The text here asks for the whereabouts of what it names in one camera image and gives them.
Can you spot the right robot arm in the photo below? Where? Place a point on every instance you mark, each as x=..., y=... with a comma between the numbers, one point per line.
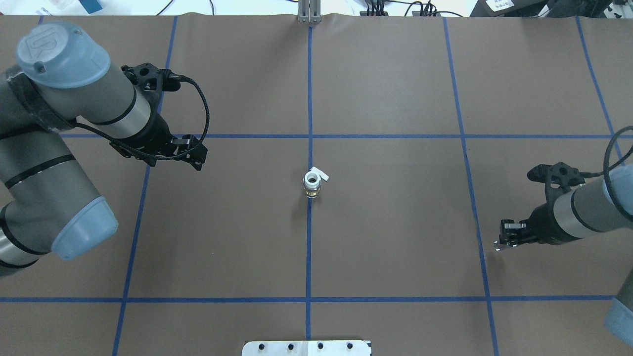
x=577, y=205

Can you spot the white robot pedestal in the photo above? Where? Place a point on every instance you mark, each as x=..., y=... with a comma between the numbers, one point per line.
x=308, y=348

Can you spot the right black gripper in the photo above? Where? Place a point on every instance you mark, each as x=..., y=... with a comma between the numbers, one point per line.
x=541, y=221

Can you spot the aluminium frame post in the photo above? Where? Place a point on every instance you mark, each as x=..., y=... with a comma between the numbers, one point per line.
x=309, y=11

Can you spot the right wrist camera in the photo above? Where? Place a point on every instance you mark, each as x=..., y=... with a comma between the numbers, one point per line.
x=557, y=176

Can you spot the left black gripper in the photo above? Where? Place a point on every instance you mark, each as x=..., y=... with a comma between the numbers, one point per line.
x=159, y=132

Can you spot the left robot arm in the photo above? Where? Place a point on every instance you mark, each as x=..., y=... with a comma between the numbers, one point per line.
x=64, y=80

